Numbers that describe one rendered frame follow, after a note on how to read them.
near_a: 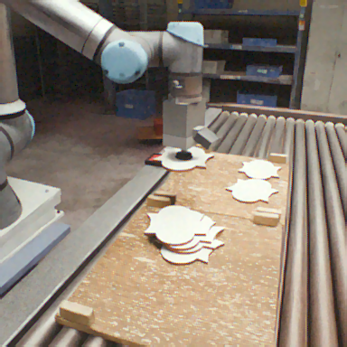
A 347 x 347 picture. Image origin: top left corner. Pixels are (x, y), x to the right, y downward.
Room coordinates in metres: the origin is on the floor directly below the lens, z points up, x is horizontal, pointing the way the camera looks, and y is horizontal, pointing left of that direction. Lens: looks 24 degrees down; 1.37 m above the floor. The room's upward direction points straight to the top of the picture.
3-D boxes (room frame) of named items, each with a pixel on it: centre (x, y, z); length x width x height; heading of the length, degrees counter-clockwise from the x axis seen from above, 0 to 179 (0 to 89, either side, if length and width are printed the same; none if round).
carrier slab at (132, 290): (0.53, -0.04, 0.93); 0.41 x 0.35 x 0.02; 162
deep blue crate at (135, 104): (5.22, 0.53, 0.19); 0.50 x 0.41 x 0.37; 62
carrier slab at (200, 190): (0.92, -0.18, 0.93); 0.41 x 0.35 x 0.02; 160
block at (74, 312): (0.39, 0.15, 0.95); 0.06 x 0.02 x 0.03; 72
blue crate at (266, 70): (5.29, -1.47, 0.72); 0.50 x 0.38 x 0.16; 62
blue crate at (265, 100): (5.31, -1.39, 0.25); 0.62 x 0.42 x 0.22; 77
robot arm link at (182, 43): (0.75, -0.03, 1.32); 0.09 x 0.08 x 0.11; 85
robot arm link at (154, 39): (0.74, 0.07, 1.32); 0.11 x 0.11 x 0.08; 85
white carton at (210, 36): (5.58, -0.71, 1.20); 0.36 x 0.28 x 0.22; 57
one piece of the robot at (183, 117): (0.74, -0.05, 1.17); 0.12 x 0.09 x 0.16; 56
